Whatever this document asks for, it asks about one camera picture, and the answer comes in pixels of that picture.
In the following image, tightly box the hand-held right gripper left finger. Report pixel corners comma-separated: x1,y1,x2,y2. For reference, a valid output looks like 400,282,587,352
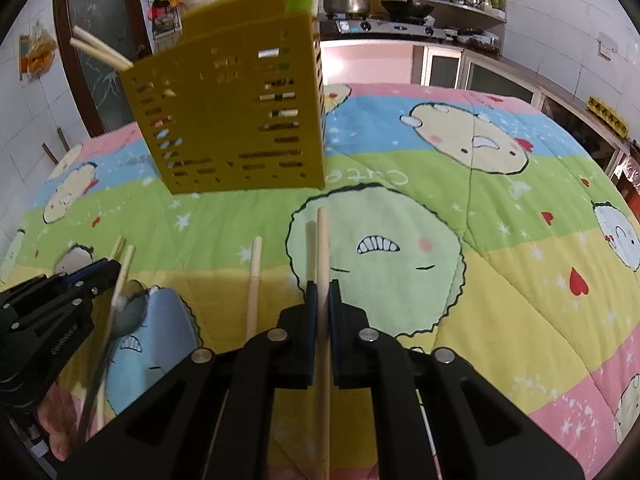
55,280,321,480

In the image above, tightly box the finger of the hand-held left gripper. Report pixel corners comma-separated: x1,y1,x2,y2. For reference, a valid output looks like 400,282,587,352
0,259,123,341

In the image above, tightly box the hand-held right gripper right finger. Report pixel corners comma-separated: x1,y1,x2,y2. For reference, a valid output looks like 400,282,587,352
327,278,586,480

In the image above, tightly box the metal spoon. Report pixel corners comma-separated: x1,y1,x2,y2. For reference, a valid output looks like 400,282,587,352
75,280,149,448

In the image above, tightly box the yellow perforated utensil holder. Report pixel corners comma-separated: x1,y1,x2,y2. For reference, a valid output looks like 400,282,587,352
120,0,326,196

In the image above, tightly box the person's left hand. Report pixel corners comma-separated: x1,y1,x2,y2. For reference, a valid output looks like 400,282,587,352
37,387,100,462

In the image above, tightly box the cartoon printed blanket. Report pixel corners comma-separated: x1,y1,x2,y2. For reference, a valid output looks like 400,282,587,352
0,82,640,480

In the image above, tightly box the brown door with glass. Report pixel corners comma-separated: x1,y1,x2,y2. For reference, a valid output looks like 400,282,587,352
52,0,153,138

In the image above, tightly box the hanging plastic bag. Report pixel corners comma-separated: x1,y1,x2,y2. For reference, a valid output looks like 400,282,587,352
19,30,56,83

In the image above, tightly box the kitchen counter cabinet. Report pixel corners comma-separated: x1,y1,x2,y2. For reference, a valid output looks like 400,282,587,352
320,35,640,181

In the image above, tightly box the gas stove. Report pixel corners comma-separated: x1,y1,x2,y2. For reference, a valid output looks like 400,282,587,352
320,16,448,43

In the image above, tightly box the small hanging pouch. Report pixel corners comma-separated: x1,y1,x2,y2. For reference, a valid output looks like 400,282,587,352
152,12,176,38

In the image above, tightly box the pile of dishes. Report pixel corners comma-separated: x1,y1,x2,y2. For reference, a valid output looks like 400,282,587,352
447,27,501,53

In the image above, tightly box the black wok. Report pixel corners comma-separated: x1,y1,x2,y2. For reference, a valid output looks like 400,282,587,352
381,0,436,22

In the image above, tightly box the pink plastic sheet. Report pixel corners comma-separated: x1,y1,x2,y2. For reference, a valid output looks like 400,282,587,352
607,150,640,196

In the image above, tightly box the yellow egg carton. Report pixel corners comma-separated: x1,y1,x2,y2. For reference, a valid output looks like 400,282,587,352
585,96,631,136

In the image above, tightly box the wall socket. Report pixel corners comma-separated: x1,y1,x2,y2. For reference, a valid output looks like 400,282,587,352
597,30,621,61

